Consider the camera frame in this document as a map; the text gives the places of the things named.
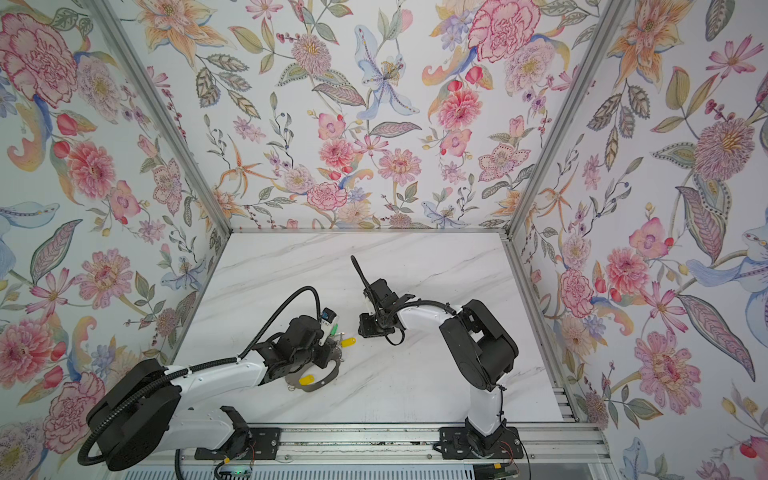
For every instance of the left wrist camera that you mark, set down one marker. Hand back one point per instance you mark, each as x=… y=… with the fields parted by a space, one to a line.
x=327 y=317

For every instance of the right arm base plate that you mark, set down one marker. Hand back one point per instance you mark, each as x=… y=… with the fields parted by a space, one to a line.
x=466 y=443

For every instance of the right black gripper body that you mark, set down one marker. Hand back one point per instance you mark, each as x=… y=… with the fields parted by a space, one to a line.
x=373 y=325

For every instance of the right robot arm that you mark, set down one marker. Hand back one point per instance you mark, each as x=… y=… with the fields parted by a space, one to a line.
x=481 y=348

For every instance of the aluminium mounting rail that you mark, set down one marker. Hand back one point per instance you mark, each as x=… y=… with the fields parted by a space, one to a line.
x=418 y=443

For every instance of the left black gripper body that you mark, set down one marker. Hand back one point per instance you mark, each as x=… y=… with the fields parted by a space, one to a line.
x=324 y=352

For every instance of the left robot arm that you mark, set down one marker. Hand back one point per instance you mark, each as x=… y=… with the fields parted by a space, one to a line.
x=155 y=408

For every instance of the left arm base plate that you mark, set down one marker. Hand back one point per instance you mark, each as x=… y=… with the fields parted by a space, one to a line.
x=255 y=445

